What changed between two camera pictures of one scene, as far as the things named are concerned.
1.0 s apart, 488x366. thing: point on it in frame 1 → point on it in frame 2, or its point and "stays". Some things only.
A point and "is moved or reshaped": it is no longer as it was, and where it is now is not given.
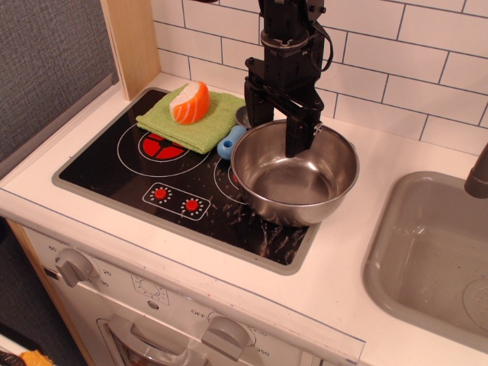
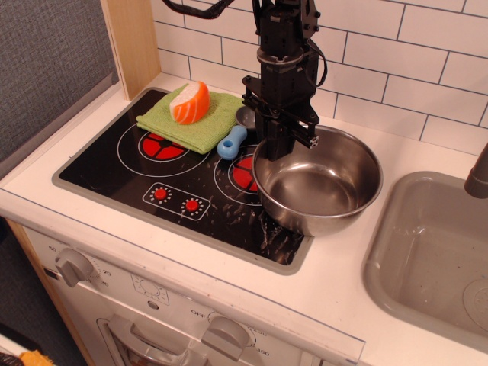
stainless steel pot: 306,189 is moved or reshaped
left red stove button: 160,194 stays
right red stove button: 191,205 stays
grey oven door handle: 144,345 stays
